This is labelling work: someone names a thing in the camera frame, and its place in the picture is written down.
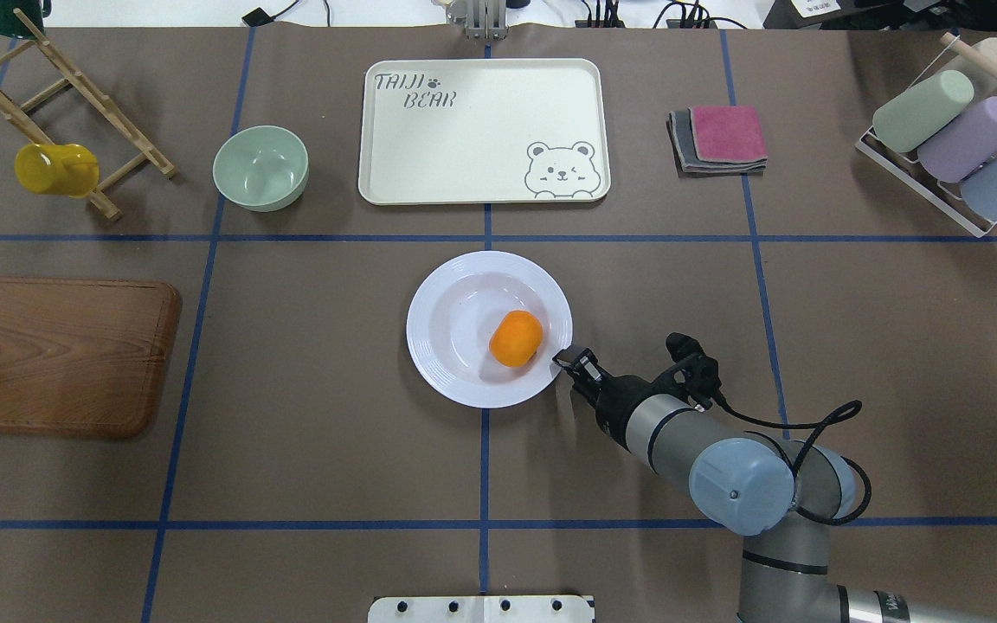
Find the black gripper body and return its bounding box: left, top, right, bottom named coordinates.
left=569, top=367, right=664, bottom=449

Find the orange fruit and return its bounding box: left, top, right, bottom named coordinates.
left=488, top=309, right=544, bottom=368

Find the white round plate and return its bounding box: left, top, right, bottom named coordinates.
left=405, top=251, right=574, bottom=408

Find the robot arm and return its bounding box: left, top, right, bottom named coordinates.
left=553, top=334, right=987, bottom=622

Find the cream bear serving tray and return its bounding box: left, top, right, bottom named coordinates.
left=357, top=58, right=612, bottom=205

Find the grey cleaning cloth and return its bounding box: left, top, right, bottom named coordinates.
left=668, top=107, right=769, bottom=174

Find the pink cleaning cloth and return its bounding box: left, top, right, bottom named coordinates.
left=689, top=106, right=768, bottom=164

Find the light green bowl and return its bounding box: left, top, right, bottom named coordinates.
left=211, top=125, right=310, bottom=213

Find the green cup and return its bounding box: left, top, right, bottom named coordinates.
left=872, top=70, right=974, bottom=153

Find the purple cup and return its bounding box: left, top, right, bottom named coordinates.
left=917, top=96, right=997, bottom=183

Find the wooden drying rack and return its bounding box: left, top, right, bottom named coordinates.
left=0, top=9, right=177, bottom=222

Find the brown wooden cutting board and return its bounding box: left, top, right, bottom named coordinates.
left=0, top=277, right=182, bottom=440

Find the yellow plastic cup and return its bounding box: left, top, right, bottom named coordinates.
left=13, top=145, right=100, bottom=198

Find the dark green mug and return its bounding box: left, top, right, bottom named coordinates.
left=0, top=0, right=53, bottom=40

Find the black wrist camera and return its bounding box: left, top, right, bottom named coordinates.
left=666, top=332, right=725, bottom=410

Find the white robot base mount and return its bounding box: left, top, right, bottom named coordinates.
left=367, top=594, right=596, bottom=622

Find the white wire cup rack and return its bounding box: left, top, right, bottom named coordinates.
left=856, top=44, right=997, bottom=237

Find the wooden rack handle rod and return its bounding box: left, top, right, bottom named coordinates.
left=940, top=33, right=997, bottom=105

